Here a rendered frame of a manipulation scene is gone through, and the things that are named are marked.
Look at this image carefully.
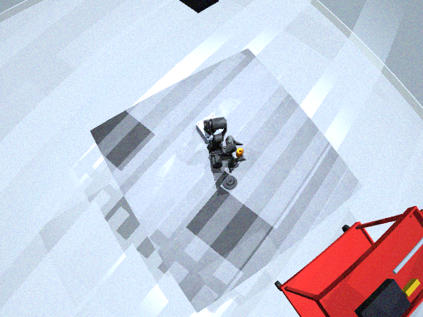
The orange knob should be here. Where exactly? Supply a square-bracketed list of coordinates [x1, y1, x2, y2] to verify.
[236, 148, 244, 158]

